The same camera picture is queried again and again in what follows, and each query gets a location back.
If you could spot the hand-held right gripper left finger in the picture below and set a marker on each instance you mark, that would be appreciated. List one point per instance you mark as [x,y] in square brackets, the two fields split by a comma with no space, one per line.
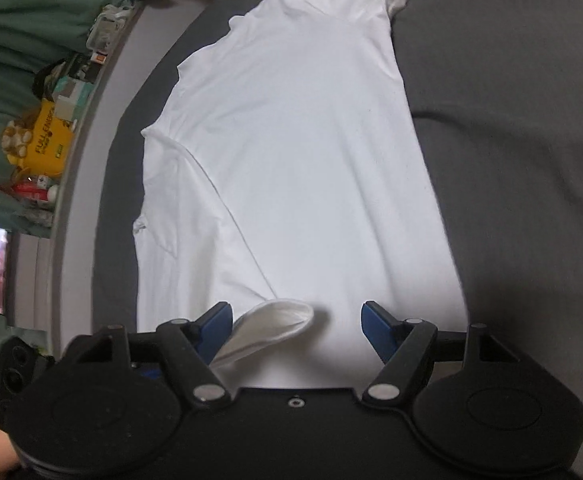
[216,330]

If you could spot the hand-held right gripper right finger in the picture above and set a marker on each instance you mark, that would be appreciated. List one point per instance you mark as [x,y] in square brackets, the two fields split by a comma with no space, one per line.
[376,330]

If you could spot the white shirt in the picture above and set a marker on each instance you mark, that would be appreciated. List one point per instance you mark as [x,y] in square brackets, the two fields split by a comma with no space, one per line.
[296,160]

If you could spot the red packet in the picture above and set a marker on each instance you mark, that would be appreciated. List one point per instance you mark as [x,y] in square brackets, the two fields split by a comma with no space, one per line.
[21,189]

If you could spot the yellow bag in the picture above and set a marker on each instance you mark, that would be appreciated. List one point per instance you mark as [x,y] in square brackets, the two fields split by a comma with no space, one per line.
[46,145]

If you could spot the teal and white box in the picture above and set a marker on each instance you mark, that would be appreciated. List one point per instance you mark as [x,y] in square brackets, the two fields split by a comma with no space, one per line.
[71,97]

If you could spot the green cloth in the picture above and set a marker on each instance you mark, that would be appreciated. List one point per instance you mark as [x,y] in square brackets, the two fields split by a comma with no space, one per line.
[1,60]

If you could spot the clear plastic container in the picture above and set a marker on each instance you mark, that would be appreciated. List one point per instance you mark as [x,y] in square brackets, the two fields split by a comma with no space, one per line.
[106,27]

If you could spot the pale padded bed frame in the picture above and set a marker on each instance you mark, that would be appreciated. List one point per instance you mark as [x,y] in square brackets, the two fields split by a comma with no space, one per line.
[78,210]

